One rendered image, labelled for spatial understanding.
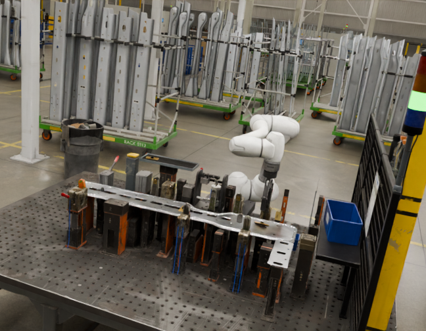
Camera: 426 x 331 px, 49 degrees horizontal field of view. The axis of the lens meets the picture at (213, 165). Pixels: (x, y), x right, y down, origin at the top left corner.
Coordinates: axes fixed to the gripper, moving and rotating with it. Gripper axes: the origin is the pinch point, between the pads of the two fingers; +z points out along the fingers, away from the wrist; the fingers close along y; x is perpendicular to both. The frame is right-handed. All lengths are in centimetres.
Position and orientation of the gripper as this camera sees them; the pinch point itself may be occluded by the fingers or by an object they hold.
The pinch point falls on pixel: (265, 204)
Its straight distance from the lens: 266.0
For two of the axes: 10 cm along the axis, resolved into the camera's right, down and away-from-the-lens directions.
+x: 9.6, 1.9, -2.2
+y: -2.7, 2.6, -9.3
